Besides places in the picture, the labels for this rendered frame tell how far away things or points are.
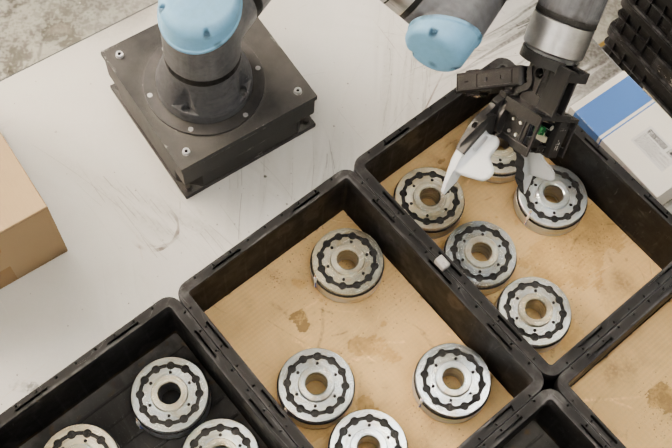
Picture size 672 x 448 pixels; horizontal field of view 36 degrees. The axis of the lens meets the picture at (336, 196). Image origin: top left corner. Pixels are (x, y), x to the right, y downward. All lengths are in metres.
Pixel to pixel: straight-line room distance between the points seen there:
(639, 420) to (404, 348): 0.33
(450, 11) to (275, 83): 0.56
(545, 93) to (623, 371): 0.45
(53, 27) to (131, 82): 1.11
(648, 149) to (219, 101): 0.67
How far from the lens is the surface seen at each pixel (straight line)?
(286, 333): 1.46
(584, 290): 1.54
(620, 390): 1.50
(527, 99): 1.28
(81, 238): 1.68
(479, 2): 1.19
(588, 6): 1.24
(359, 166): 1.45
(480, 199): 1.56
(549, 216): 1.54
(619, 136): 1.72
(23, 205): 1.54
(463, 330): 1.45
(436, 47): 1.16
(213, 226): 1.66
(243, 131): 1.63
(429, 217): 1.50
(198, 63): 1.51
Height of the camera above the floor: 2.21
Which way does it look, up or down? 64 degrees down
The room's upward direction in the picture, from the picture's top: 6 degrees clockwise
